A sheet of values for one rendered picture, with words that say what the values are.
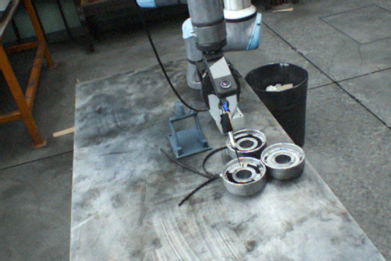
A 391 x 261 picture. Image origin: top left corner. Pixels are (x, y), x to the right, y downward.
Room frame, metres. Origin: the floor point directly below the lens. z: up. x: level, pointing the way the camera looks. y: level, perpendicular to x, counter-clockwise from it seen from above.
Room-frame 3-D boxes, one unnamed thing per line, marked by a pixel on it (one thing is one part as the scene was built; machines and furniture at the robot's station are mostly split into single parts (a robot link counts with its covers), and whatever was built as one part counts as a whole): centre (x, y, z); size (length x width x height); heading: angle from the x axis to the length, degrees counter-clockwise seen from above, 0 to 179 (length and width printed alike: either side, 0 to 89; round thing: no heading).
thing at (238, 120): (1.10, -0.09, 0.82); 0.08 x 0.07 x 0.05; 7
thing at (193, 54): (1.43, -0.07, 0.97); 0.13 x 0.12 x 0.14; 74
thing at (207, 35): (0.95, -0.06, 1.15); 0.08 x 0.08 x 0.05
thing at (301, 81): (2.09, -0.44, 0.21); 0.34 x 0.34 x 0.43
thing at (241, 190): (0.83, -0.08, 0.82); 0.10 x 0.10 x 0.04
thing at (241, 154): (0.95, -0.11, 0.82); 0.10 x 0.10 x 0.04
